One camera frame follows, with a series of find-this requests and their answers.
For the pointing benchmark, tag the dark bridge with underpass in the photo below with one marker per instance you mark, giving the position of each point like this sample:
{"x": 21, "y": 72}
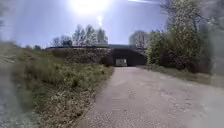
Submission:
{"x": 100, "y": 55}

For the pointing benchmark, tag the row of bare trees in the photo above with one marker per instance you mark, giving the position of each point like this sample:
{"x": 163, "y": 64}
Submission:
{"x": 83, "y": 38}

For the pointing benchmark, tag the grey gravel path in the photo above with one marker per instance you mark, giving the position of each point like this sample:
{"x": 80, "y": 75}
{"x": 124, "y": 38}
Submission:
{"x": 143, "y": 100}

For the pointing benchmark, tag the grassy slope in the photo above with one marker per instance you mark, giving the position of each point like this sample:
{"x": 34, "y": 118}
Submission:
{"x": 50, "y": 80}

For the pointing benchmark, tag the green leafy bushes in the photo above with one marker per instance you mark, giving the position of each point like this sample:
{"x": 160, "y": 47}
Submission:
{"x": 180, "y": 46}

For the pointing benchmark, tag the grass verge strip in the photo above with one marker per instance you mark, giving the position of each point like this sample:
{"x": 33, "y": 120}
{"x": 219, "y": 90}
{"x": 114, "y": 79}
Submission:
{"x": 186, "y": 75}

